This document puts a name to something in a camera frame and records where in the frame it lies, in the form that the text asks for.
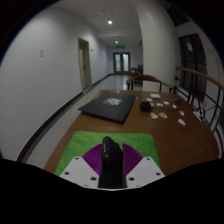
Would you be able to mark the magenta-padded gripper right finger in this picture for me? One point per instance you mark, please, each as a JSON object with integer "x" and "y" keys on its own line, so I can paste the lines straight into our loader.
{"x": 145, "y": 171}

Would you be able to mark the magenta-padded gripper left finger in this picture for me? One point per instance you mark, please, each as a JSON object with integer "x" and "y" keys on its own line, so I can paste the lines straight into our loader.
{"x": 78, "y": 171}

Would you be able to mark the green mouse pad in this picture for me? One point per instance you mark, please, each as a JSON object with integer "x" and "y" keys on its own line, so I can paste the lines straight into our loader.
{"x": 80, "y": 141}

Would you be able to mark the small white card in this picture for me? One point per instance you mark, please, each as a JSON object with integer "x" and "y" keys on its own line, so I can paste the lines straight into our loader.
{"x": 159, "y": 104}
{"x": 174, "y": 106}
{"x": 149, "y": 99}
{"x": 166, "y": 103}
{"x": 181, "y": 113}
{"x": 181, "y": 122}

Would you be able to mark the small round tan piece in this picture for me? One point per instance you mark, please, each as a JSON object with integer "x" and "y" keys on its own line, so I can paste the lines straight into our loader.
{"x": 152, "y": 104}

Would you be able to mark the black closed laptop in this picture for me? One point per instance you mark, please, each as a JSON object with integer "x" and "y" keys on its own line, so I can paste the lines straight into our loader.
{"x": 108, "y": 108}

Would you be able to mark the white notepad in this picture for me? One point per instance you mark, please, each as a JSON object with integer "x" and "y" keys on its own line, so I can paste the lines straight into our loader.
{"x": 197, "y": 115}

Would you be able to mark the small white flat box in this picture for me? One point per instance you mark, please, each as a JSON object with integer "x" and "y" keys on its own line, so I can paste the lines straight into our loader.
{"x": 155, "y": 95}

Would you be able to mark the wooden armchair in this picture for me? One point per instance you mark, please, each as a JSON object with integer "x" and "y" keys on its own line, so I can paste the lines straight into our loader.
{"x": 148, "y": 78}

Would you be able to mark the dark wooden chair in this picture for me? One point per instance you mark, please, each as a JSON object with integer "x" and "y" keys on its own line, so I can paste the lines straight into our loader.
{"x": 137, "y": 70}

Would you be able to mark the beige side door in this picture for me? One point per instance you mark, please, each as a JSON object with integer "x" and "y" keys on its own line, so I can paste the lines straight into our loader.
{"x": 86, "y": 65}

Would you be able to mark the black railing with wooden handrail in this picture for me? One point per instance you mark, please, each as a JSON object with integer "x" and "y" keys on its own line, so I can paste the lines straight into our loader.
{"x": 200, "y": 75}

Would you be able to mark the glass double door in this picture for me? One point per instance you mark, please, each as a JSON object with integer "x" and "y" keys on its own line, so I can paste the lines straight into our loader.
{"x": 121, "y": 62}

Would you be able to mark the dark framed window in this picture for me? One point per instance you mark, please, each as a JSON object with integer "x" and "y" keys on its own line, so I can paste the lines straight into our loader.
{"x": 193, "y": 63}

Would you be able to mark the green exit sign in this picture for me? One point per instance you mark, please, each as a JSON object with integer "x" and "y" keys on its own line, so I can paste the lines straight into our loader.
{"x": 120, "y": 47}

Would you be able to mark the recessed ceiling lights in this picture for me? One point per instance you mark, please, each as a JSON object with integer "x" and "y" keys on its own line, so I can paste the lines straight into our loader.
{"x": 109, "y": 22}

